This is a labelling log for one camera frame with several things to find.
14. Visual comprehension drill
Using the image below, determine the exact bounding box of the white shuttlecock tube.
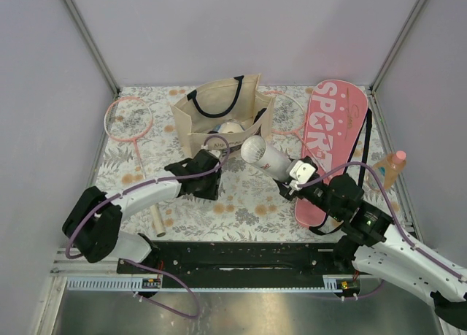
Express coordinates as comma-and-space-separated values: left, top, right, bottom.
241, 135, 292, 182

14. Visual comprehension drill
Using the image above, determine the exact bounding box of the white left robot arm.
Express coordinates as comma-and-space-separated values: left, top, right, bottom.
62, 149, 222, 273

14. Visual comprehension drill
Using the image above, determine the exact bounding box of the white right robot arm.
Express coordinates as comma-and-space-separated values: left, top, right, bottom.
277, 174, 466, 330

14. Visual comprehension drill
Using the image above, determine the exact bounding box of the pink badminton racket right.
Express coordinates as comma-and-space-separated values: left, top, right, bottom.
264, 91, 313, 157

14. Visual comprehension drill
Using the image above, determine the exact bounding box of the pink badminton racket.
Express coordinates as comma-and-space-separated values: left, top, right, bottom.
103, 96, 167, 238
264, 91, 313, 157

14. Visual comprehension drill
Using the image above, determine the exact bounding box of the pink badminton racket left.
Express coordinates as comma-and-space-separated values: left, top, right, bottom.
103, 96, 167, 238

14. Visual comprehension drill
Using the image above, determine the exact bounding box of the white tape roll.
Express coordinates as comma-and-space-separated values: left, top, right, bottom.
217, 120, 244, 134

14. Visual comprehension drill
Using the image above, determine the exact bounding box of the clear bottle pink cap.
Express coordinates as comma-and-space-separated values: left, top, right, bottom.
373, 150, 406, 191

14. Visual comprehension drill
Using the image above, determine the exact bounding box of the beige canvas tote bag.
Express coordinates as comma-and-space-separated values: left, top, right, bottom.
171, 74, 275, 158

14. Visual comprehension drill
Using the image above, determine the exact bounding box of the floral table mat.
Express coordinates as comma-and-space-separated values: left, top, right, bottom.
94, 86, 414, 242

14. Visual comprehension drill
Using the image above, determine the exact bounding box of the pink racket cover bag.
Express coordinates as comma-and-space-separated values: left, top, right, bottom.
294, 79, 368, 228

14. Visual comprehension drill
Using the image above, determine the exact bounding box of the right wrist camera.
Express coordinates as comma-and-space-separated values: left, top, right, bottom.
287, 158, 317, 190

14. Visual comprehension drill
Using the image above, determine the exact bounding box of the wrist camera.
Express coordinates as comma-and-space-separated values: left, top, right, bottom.
287, 158, 317, 190
201, 145, 223, 161

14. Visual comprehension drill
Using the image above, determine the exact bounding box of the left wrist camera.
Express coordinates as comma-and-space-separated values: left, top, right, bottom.
201, 145, 223, 161

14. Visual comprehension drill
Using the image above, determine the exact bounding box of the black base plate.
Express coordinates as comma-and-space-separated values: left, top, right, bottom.
116, 239, 366, 290

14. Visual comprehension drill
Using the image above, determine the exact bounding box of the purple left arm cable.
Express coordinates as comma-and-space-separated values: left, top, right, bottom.
65, 136, 231, 260

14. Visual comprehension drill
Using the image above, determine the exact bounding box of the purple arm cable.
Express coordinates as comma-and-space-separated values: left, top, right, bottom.
65, 136, 231, 260
298, 161, 467, 281

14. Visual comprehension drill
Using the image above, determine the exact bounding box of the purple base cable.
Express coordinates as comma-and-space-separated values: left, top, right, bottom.
126, 260, 201, 321

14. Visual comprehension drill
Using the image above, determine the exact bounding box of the white slotted cable duct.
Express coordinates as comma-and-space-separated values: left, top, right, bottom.
66, 277, 163, 292

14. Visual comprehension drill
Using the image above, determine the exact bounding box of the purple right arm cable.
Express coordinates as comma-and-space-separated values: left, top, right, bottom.
298, 161, 467, 281

